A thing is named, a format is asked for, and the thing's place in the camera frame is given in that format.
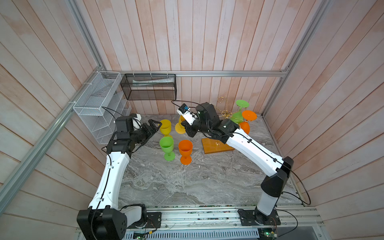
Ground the green wine glass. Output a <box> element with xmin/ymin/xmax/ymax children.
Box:
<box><xmin>160</xmin><ymin>137</ymin><xmax>175</xmax><ymax>162</ymax></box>
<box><xmin>230</xmin><ymin>100</ymin><xmax>250</xmax><ymax>124</ymax></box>

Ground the left camera cable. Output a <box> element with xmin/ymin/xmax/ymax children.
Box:
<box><xmin>101</xmin><ymin>106</ymin><xmax>133</xmax><ymax>121</ymax></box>

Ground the aluminium mounting rail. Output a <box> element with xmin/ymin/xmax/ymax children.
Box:
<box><xmin>117</xmin><ymin>204</ymin><xmax>324</xmax><ymax>233</ymax></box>

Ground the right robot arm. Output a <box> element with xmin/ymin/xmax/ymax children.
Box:
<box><xmin>177</xmin><ymin>102</ymin><xmax>294</xmax><ymax>225</ymax></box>

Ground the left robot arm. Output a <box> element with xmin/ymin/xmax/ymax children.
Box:
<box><xmin>77</xmin><ymin>114</ymin><xmax>162</xmax><ymax>240</ymax></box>

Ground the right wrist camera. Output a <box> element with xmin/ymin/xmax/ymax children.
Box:
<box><xmin>177</xmin><ymin>104</ymin><xmax>198</xmax><ymax>126</ymax></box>

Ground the camera cable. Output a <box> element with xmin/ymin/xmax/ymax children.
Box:
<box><xmin>170</xmin><ymin>99</ymin><xmax>208</xmax><ymax>110</ymax></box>
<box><xmin>101</xmin><ymin>106</ymin><xmax>133</xmax><ymax>121</ymax></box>

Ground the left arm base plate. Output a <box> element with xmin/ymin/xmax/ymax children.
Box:
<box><xmin>127</xmin><ymin>212</ymin><xmax>162</xmax><ymax>230</ymax></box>

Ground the orange wine glass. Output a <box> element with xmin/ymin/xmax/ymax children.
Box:
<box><xmin>239</xmin><ymin>110</ymin><xmax>258</xmax><ymax>135</ymax></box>
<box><xmin>179</xmin><ymin>140</ymin><xmax>193</xmax><ymax>165</ymax></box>

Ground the white mesh shelf organizer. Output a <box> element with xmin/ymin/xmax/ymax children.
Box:
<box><xmin>74</xmin><ymin>71</ymin><xmax>132</xmax><ymax>145</ymax></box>

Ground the yellow wine glass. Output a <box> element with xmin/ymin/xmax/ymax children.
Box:
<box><xmin>160</xmin><ymin>120</ymin><xmax>172</xmax><ymax>137</ymax></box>
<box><xmin>175</xmin><ymin>116</ymin><xmax>186</xmax><ymax>135</ymax></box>

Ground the black mesh wall basket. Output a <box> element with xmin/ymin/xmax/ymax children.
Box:
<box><xmin>120</xmin><ymin>73</ymin><xmax>177</xmax><ymax>101</ymax></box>

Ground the right camera cable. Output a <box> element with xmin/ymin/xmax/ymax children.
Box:
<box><xmin>170</xmin><ymin>99</ymin><xmax>208</xmax><ymax>110</ymax></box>

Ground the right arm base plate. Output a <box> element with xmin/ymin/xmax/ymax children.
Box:
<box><xmin>238</xmin><ymin>209</ymin><xmax>281</xmax><ymax>227</ymax></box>

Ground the orange wooden rack base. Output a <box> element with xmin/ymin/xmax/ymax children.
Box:
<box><xmin>202</xmin><ymin>138</ymin><xmax>235</xmax><ymax>155</ymax></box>

